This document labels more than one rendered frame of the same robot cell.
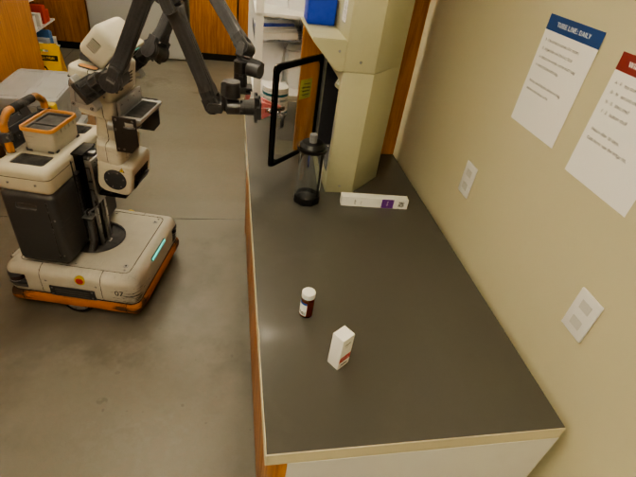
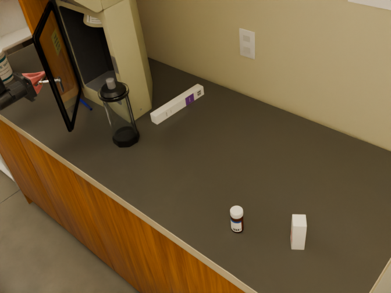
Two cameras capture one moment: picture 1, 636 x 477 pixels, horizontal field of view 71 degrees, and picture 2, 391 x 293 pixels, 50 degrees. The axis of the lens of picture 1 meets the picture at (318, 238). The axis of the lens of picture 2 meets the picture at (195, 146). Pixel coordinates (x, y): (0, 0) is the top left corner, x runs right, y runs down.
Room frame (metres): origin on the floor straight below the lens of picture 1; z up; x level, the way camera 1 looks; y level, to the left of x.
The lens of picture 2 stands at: (0.24, 0.45, 1.96)
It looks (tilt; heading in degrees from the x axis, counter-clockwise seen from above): 41 degrees down; 331
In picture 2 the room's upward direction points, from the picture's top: 8 degrees counter-clockwise
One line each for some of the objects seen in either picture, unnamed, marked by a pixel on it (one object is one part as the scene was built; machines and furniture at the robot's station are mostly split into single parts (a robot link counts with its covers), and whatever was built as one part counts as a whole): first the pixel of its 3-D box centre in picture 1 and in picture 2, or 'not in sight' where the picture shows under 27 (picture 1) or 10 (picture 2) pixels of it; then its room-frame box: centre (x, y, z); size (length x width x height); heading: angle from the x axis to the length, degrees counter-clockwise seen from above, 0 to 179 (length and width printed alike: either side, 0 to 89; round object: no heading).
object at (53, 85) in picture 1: (43, 106); not in sight; (2.90, 2.06, 0.49); 0.60 x 0.42 x 0.33; 14
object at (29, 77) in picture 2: (267, 109); (35, 81); (1.67, 0.27, 1.19); 0.09 x 0.07 x 0.07; 104
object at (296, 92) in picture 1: (295, 111); (60, 67); (1.70, 0.16, 1.19); 0.30 x 0.01 x 0.40; 150
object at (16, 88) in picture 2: (249, 107); (17, 90); (1.65, 0.34, 1.19); 0.07 x 0.07 x 0.10; 14
